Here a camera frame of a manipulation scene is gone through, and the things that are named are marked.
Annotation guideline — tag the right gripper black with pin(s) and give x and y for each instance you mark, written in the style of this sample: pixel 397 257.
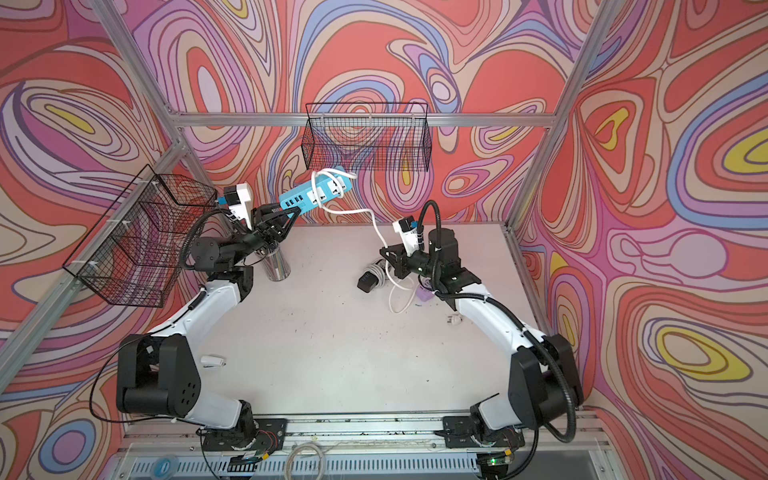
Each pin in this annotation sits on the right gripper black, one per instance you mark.
pixel 399 259

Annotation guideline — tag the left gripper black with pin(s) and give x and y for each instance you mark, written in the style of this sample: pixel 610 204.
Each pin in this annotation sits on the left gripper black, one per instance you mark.
pixel 263 216

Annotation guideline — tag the black power strip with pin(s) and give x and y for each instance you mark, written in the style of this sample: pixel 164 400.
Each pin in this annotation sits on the black power strip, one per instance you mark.
pixel 374 277

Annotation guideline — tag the blue power strip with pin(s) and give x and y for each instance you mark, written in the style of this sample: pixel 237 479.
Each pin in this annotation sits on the blue power strip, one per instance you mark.
pixel 335 183

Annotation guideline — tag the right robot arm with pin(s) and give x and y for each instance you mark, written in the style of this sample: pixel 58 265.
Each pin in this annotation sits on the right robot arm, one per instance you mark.
pixel 544 390

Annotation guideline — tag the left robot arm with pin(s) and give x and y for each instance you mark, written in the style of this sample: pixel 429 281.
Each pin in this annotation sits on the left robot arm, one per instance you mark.
pixel 158 372

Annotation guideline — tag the purple power strip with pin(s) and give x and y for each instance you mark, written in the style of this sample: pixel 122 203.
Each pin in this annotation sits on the purple power strip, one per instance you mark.
pixel 423 295

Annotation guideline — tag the metal pen cup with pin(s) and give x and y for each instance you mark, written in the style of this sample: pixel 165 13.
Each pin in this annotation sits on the metal pen cup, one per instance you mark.
pixel 275 264

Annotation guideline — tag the small white cap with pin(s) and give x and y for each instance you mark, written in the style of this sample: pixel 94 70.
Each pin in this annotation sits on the small white cap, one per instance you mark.
pixel 212 361

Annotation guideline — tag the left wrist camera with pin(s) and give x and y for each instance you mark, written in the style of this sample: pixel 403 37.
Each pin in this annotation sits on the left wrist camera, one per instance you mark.
pixel 239 200

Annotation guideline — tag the black wire basket back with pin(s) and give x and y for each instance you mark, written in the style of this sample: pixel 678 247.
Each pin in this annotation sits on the black wire basket back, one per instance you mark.
pixel 367 136

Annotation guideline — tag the black wire basket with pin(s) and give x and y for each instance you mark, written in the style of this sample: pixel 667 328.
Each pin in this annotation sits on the black wire basket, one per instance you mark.
pixel 131 258
pixel 367 136

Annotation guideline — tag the black wire basket left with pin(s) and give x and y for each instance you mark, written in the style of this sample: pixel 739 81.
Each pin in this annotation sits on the black wire basket left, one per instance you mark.
pixel 131 258

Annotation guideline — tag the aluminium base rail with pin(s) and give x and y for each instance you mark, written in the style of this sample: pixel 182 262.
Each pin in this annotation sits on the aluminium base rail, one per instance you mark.
pixel 400 445

